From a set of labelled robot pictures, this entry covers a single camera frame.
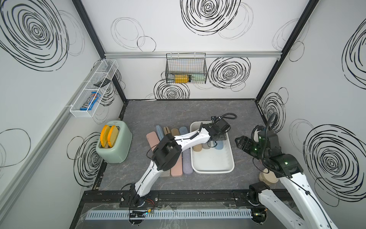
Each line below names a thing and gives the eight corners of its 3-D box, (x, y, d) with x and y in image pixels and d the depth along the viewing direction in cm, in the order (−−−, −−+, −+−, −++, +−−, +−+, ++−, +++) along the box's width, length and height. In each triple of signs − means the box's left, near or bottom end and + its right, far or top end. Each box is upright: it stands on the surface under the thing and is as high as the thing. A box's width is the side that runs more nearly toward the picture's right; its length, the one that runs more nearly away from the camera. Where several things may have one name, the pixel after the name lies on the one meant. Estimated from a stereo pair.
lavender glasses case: (183, 175, 83) (183, 172, 78) (181, 152, 92) (181, 148, 87) (192, 174, 83) (193, 171, 78) (190, 152, 92) (190, 148, 87)
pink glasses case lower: (171, 177, 83) (170, 174, 80) (172, 156, 91) (171, 153, 88) (182, 177, 83) (182, 174, 80) (182, 156, 91) (182, 153, 88)
